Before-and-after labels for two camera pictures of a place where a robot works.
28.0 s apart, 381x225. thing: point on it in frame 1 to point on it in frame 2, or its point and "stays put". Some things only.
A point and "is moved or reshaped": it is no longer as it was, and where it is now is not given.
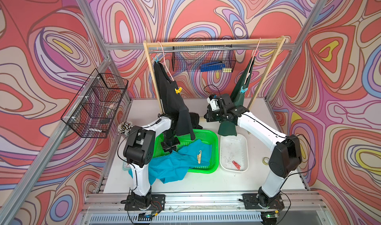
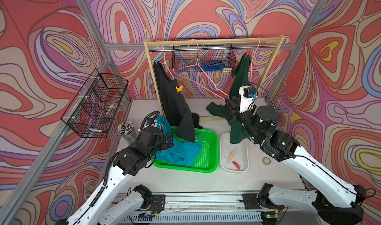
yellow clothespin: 178,90 stays put
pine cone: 125,127 stays put
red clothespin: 236,165 stays put
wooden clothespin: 199,157 to 232,154
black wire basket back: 191,61 stays put
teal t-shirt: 169,168 is moved or reshaped
